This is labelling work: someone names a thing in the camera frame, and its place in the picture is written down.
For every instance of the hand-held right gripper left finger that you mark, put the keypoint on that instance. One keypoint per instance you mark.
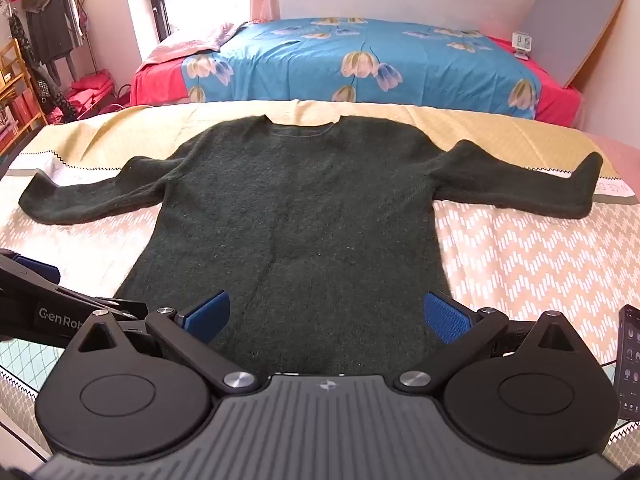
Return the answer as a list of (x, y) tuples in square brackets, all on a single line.
[(210, 316)]

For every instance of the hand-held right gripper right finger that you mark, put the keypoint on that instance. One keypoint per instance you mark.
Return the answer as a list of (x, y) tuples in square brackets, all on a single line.
[(444, 317)]

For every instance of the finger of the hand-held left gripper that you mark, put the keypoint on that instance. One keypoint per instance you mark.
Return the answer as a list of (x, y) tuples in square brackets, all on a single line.
[(37, 269)]

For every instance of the dark green knit sweater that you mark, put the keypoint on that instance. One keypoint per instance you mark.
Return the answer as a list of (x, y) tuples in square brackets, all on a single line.
[(300, 210)]

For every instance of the pile of red clothes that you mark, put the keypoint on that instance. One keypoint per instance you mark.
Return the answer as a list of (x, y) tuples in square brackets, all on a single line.
[(90, 92)]

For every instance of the hanging clothes on rack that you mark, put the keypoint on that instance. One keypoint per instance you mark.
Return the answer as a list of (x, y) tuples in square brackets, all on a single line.
[(47, 15)]

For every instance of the pink chevron bed sheet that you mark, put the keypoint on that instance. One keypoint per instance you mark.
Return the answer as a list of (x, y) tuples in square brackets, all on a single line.
[(525, 260)]

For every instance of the wooden shelf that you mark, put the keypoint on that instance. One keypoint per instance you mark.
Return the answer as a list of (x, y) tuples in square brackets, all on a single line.
[(15, 95)]

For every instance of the yellow blanket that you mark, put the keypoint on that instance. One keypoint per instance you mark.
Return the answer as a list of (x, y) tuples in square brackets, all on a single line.
[(150, 125)]

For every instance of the black smartphone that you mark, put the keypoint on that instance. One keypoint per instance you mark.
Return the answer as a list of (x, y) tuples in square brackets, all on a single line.
[(631, 360)]

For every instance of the blue floral quilt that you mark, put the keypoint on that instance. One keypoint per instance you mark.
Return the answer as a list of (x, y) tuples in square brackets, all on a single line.
[(300, 60)]

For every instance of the pink pillow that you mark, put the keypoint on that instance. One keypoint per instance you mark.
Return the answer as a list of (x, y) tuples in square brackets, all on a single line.
[(192, 44)]

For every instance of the white digital clock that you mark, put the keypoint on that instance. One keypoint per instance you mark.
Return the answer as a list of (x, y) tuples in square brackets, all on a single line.
[(522, 42)]

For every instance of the grey board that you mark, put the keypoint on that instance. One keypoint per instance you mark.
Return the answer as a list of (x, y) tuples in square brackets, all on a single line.
[(575, 20)]

